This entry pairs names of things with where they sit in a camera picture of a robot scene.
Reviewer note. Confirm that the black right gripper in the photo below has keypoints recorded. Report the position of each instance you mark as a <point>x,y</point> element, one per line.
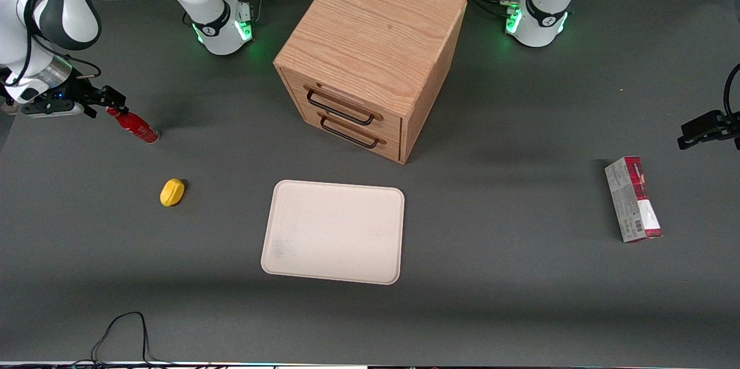
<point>79,93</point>

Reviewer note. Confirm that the red and grey carton box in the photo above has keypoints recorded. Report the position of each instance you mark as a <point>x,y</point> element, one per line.
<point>633,201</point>

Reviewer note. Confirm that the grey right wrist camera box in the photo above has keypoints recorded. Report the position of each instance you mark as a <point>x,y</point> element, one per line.
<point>52,110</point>

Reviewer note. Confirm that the cream plastic tray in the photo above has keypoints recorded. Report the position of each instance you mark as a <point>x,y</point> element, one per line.
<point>341,233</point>

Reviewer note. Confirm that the red coke bottle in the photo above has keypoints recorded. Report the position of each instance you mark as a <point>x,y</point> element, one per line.
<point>136,127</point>

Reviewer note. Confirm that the yellow toy lemon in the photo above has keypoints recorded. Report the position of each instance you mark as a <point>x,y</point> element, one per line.
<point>172,192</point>

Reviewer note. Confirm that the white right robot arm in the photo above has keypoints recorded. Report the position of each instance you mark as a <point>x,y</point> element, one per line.
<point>63,10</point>

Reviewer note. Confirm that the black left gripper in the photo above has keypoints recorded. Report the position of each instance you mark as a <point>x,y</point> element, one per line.
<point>712,124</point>

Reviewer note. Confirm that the wooden drawer cabinet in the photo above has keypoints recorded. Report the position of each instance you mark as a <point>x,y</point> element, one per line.
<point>370,28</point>

